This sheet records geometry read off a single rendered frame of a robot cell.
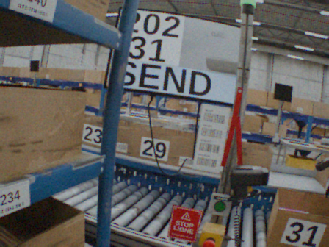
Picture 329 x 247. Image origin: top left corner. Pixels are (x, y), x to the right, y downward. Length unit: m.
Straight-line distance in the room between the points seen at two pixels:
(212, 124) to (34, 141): 0.57
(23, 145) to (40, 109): 0.05
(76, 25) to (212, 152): 0.59
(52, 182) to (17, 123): 0.08
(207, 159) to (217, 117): 0.13
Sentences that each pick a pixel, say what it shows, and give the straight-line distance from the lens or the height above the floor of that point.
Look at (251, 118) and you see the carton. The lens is 5.66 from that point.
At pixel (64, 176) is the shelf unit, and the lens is 0.35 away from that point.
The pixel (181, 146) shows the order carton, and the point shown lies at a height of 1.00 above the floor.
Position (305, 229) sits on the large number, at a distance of 1.02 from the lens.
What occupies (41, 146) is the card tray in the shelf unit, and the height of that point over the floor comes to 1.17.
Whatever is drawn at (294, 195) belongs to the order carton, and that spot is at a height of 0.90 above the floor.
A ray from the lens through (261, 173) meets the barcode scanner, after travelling 0.75.
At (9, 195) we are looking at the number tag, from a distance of 0.28.
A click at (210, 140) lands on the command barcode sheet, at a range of 0.80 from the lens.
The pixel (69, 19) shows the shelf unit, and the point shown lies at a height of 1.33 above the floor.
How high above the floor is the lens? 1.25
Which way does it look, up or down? 6 degrees down
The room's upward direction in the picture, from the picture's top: 8 degrees clockwise
